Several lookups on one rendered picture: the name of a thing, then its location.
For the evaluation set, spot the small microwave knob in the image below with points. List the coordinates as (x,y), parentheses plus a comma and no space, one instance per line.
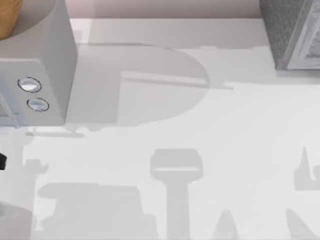
(37,104)

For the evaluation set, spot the large microwave knob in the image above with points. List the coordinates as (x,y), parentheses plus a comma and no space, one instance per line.
(29,84)

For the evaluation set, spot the orange bread loaf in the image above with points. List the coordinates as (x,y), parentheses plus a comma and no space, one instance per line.
(8,17)

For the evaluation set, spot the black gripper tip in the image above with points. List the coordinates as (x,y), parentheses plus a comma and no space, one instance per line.
(2,161)

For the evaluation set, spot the pale microwave oven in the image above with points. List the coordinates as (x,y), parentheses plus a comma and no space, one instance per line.
(50,55)

